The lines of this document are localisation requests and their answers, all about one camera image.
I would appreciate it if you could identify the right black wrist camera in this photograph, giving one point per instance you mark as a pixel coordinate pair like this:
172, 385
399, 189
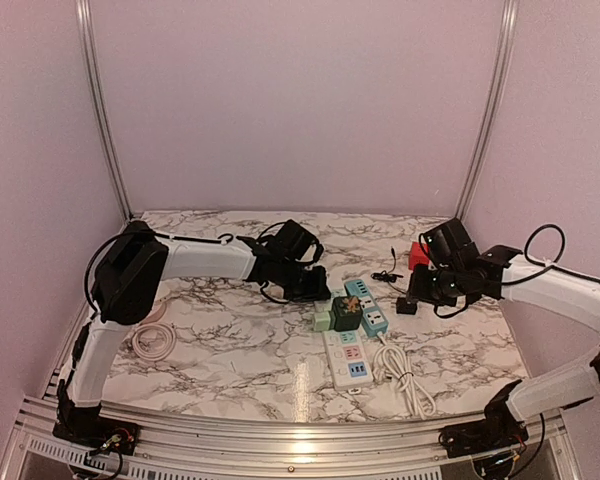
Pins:
449, 246

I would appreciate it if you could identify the black power adapter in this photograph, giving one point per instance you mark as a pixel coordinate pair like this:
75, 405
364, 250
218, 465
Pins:
406, 306

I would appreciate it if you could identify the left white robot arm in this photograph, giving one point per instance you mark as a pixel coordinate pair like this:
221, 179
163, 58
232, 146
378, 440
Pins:
122, 278

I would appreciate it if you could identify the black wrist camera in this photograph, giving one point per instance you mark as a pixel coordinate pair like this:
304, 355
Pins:
292, 241
449, 246

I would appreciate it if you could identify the white long power strip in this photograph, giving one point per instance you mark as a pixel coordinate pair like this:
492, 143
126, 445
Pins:
346, 357

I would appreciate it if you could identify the dark green cube adapter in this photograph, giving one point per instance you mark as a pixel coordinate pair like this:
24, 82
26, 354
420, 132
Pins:
347, 313

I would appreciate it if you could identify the teal power strip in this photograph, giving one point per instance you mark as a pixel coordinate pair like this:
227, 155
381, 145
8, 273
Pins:
373, 319

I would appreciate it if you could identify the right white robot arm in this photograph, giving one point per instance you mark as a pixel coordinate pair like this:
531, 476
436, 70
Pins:
504, 273

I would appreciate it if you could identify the right aluminium post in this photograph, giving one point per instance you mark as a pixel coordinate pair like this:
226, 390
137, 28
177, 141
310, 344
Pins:
502, 62

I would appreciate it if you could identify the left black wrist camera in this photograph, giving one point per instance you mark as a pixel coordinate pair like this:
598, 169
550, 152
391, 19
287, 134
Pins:
292, 241

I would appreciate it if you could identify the red cube socket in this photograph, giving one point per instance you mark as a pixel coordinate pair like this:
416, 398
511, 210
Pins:
418, 255

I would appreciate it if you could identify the light green plug adapter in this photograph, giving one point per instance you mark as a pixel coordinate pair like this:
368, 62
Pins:
322, 321

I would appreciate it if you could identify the aluminium front rail frame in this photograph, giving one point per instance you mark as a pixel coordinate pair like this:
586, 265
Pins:
175, 446

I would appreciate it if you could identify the left aluminium post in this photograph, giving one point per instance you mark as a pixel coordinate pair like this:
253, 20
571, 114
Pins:
88, 42

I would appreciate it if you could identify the aluminium post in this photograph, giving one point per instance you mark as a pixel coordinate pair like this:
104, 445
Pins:
502, 62
88, 42

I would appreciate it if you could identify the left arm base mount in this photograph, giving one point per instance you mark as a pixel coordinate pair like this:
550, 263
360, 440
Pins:
85, 426

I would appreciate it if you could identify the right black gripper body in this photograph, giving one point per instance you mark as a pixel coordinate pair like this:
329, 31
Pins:
444, 289

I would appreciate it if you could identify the beige round power strip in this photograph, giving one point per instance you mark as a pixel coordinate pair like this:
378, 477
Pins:
159, 305

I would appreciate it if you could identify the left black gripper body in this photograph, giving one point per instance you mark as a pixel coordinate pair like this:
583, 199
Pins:
298, 287

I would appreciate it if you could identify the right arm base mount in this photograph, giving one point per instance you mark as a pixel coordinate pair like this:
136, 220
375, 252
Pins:
498, 429

